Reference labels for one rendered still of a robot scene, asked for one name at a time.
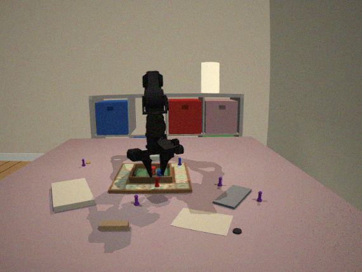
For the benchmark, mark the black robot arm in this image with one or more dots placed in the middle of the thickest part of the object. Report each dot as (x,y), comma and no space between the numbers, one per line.
(154,102)

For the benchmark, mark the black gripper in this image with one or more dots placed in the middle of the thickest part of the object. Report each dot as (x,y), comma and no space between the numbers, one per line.
(139,155)

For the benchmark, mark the cream flat rectangular sheet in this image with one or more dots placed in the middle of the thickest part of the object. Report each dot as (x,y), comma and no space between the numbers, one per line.
(207,222)

